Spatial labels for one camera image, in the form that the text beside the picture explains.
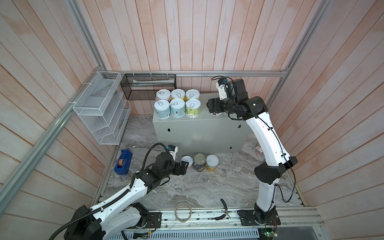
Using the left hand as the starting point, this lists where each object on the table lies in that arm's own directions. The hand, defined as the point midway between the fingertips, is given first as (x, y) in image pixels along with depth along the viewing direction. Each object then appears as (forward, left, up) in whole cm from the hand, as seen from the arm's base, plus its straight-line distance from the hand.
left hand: (181, 165), depth 80 cm
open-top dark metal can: (+4, -10, -2) cm, 11 cm away
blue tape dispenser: (+4, +35, -6) cm, 36 cm away
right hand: (+21, -16, +26) cm, 38 cm away
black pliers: (-21, -23, -11) cm, 33 cm away
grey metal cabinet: (+24, -15, -3) cm, 29 cm away
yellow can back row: (+4, -18, -4) cm, 19 cm away
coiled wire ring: (-24, 0, -13) cm, 27 cm away
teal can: (+17, -17, +23) cm, 33 cm away
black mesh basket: (+54, +27, +13) cm, 62 cm away
